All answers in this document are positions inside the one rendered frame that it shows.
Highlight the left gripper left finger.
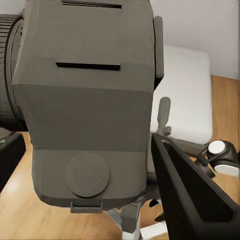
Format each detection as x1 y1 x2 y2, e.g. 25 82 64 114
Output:
0 133 26 192

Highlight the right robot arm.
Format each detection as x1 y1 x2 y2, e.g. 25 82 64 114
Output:
149 139 240 222

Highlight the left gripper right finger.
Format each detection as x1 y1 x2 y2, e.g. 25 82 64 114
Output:
151 133 240 240

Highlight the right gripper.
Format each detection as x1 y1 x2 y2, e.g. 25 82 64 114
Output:
149 199 165 222

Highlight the digital camera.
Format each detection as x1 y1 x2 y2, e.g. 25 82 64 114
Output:
0 0 164 214

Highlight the camera tripod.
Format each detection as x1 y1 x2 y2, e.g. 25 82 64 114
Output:
105 96 172 240

